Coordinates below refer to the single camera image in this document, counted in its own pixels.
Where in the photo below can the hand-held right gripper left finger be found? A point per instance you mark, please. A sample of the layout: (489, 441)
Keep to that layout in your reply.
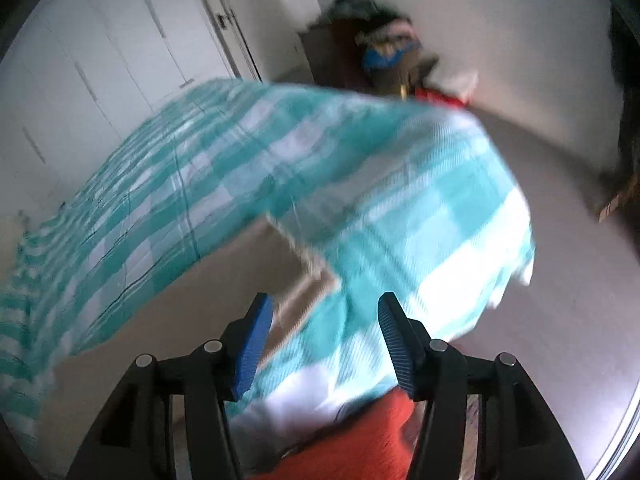
(255, 345)

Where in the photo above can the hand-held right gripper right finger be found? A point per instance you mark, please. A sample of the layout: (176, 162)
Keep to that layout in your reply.
(397, 345)

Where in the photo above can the beige pants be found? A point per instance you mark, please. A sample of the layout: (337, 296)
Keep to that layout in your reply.
(175, 310)

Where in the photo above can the orange fleece cloth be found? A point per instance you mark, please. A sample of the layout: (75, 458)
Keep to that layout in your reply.
(360, 440)

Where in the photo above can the teal plaid bed blanket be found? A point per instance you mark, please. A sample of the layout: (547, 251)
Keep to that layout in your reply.
(400, 185)

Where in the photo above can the red cloth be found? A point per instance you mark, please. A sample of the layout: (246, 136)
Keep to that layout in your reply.
(440, 97)

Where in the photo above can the white pillow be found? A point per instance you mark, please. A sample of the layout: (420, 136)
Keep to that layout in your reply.
(460, 85)

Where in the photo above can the dark wooden dresser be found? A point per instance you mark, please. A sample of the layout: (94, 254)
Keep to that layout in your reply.
(325, 55)

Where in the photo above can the pile of clothes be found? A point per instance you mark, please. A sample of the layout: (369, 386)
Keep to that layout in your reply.
(385, 35)

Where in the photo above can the white wardrobe doors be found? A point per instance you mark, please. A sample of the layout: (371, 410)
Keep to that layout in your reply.
(100, 60)

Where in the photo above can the dark cloth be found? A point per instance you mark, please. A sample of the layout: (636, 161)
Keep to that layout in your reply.
(627, 110)

